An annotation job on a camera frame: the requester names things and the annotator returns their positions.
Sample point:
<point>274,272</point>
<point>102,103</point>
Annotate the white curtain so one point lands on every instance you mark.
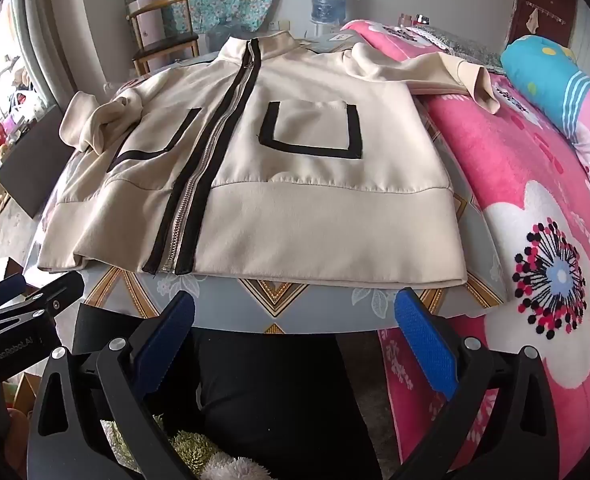
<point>50,35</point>

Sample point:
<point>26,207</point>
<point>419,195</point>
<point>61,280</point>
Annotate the patterned fruit print tablecloth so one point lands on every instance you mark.
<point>315,305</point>

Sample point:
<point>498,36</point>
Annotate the person's fuzzy green white coat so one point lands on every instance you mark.
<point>195,447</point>

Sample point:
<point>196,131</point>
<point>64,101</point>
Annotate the empty clear water jug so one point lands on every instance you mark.
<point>222,35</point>

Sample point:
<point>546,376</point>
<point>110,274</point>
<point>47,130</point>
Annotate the pink floral blanket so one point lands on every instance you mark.
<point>500,170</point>

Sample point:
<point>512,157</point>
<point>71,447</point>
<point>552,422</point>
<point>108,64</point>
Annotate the wooden chair with dark seat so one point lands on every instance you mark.
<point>167,42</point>

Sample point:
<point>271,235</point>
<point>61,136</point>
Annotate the white water dispenser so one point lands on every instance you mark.
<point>320,29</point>

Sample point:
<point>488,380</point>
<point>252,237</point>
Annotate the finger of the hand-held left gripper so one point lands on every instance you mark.
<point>2,287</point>
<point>50,305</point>

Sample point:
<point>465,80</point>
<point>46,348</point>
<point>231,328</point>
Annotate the pink box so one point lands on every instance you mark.
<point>147,22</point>

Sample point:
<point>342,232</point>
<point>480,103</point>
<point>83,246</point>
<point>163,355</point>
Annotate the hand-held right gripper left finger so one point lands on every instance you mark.
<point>167,345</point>

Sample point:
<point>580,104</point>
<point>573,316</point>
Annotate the cream jacket with black trim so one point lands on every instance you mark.
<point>300,200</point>

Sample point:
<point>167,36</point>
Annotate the grey lace cloth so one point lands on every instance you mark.
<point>470,50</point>

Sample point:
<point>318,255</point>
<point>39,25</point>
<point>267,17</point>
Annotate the blue and pink pillow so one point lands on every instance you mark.
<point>540,75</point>

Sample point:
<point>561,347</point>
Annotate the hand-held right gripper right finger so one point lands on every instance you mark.
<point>425,340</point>

